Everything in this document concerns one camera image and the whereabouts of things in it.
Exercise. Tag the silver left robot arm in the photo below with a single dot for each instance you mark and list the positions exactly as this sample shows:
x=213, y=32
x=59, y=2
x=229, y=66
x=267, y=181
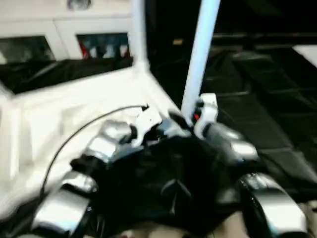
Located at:
x=104, y=143

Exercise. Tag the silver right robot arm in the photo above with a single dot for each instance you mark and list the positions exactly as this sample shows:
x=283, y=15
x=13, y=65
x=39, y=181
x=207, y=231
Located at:
x=235, y=143

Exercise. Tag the black mat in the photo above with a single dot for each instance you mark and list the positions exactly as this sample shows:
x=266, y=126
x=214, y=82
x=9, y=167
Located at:
x=260, y=99

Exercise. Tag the large black case yellow label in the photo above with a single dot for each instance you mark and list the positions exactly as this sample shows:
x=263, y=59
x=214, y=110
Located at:
x=168, y=24

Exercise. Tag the grey metal bar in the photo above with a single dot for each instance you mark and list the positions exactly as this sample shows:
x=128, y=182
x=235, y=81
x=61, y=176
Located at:
x=260, y=37

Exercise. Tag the red bottle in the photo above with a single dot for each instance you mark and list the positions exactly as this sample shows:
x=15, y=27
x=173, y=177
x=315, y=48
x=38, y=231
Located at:
x=85, y=50

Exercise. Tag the white flat panel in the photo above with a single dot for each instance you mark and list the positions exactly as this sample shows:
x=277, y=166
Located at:
x=307, y=54

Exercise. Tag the white cabinet with glass doors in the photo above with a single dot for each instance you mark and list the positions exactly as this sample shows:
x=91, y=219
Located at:
x=62, y=24

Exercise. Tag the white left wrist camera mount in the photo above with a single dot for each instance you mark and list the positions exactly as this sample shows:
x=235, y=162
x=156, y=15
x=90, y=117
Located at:
x=146, y=121

